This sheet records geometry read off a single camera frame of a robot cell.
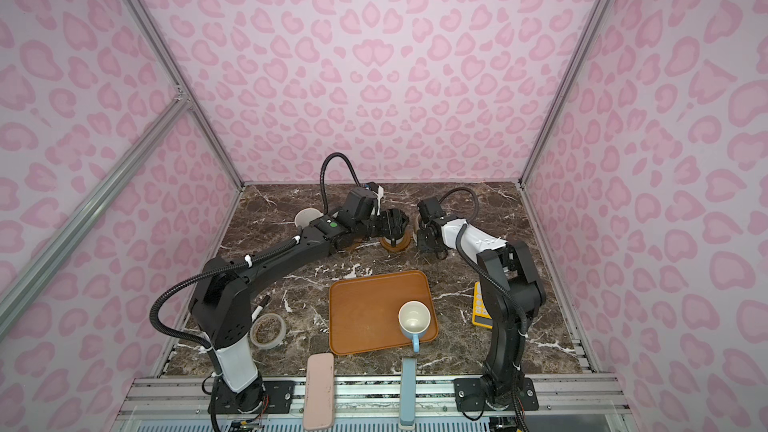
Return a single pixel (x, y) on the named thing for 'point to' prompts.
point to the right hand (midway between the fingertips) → (430, 240)
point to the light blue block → (408, 389)
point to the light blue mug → (414, 319)
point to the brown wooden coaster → (404, 244)
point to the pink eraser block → (318, 413)
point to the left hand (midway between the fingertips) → (402, 217)
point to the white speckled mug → (307, 215)
